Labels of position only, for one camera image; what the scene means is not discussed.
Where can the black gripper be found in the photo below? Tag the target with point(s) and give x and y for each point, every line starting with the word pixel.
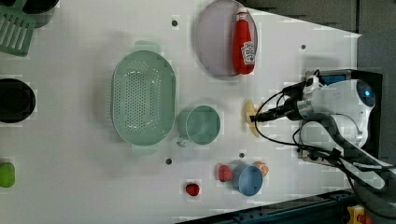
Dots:
pixel 289 109

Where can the peeled yellow banana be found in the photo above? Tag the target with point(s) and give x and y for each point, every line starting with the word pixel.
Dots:
pixel 250 111

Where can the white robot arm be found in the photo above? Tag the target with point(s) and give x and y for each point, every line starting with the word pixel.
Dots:
pixel 373 185

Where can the teal green mug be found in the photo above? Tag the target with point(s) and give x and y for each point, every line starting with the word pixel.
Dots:
pixel 198 124

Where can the red ketchup bottle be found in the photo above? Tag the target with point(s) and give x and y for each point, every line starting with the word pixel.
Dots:
pixel 243 46

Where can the orange half slice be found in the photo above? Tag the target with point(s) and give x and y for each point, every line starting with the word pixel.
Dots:
pixel 263 167

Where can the blue bowl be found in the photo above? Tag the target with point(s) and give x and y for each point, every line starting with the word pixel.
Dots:
pixel 247 179

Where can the grey round plate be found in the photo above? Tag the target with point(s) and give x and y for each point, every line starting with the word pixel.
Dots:
pixel 214 36

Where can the red strawberry toy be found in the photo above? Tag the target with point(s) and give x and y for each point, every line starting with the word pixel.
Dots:
pixel 225 173

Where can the small red fruit toy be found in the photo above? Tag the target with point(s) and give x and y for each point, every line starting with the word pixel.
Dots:
pixel 192 189

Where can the green perforated colander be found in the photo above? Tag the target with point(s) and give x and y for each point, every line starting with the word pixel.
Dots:
pixel 143 105

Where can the black cylindrical cup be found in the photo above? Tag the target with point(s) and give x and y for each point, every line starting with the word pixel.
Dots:
pixel 42 11
pixel 17 100

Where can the green slotted spatula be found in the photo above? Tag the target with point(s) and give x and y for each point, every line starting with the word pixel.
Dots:
pixel 16 28

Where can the green marker object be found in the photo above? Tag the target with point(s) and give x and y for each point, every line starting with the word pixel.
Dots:
pixel 7 175

